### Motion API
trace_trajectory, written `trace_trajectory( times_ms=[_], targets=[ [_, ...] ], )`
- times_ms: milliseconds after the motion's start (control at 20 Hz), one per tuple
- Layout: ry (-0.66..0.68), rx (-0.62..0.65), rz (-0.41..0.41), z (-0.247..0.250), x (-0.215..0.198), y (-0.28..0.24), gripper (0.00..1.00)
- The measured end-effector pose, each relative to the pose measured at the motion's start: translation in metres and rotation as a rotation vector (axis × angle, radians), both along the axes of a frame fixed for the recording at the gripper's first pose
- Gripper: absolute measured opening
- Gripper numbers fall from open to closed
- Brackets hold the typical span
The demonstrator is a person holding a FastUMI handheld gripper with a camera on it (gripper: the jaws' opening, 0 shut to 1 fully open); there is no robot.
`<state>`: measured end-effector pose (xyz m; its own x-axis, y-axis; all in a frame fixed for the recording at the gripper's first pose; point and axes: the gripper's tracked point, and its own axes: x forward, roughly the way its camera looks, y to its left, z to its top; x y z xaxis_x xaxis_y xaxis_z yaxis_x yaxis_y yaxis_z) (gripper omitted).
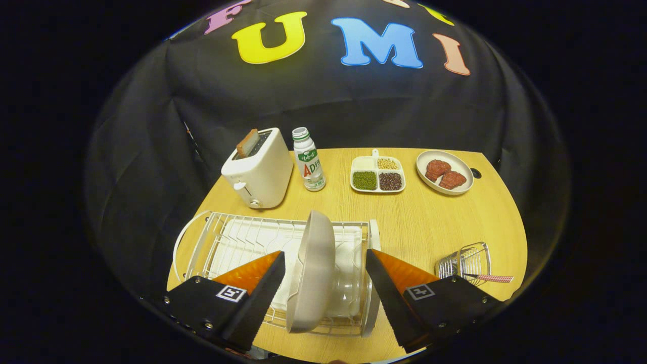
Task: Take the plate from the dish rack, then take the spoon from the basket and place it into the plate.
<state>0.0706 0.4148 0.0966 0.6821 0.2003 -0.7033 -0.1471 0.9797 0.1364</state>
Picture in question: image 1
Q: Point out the pile of yellow soybeans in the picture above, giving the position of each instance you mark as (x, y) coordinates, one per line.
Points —
(387, 164)

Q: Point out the black backdrop cloth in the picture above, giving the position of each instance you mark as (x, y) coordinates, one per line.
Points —
(354, 101)

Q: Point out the red meat piece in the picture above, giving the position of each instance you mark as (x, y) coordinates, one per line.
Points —
(437, 169)
(453, 180)

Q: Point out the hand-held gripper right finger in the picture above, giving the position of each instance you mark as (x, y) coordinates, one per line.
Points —
(391, 303)

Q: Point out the white toaster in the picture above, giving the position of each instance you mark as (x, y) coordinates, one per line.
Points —
(268, 177)

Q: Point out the pile of green beans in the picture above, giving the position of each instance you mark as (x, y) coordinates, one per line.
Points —
(364, 180)

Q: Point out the white divided dish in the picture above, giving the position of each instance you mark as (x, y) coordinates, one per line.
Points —
(365, 163)

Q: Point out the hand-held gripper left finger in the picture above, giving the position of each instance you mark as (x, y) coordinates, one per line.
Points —
(258, 303)

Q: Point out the white bottle with green cap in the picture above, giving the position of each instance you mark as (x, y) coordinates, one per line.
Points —
(309, 162)

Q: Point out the beige plate with meat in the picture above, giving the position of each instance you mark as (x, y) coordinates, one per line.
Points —
(447, 155)

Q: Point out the beige round plate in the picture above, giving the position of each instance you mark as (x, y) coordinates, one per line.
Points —
(313, 273)

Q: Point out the pile of dark red beans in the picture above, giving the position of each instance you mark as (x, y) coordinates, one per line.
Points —
(390, 181)

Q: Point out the toasted bread slice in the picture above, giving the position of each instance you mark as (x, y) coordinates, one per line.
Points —
(247, 143)

